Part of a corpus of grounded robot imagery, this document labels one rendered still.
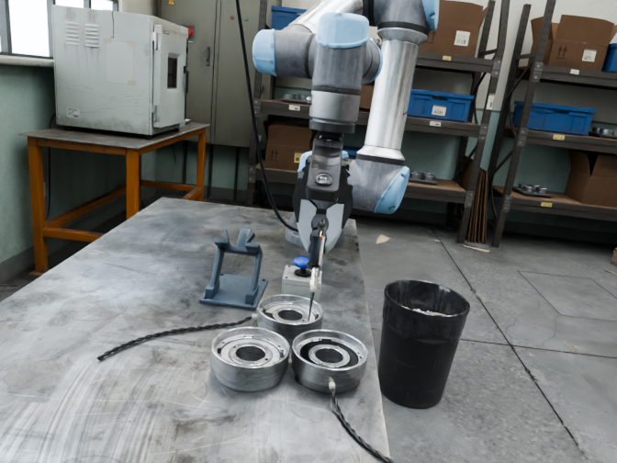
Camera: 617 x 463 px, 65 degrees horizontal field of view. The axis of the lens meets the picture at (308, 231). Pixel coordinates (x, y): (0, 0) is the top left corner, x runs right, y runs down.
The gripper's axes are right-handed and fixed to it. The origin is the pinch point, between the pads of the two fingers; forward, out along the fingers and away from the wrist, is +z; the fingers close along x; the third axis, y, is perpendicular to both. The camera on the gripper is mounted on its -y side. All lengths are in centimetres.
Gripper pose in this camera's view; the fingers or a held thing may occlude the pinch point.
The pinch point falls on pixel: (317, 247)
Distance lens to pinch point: 79.8
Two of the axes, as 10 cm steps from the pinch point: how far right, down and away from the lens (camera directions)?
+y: 1.0, -2.8, 9.5
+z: -1.0, 9.5, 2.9
